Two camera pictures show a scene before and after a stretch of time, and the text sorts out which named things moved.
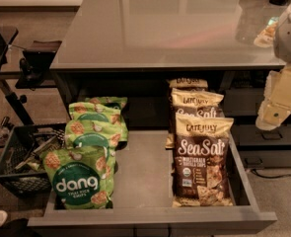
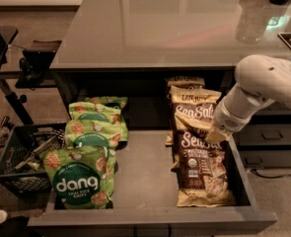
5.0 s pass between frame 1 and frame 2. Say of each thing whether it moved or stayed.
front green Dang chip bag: stayed
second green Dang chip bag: stayed
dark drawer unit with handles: stayed
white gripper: moved
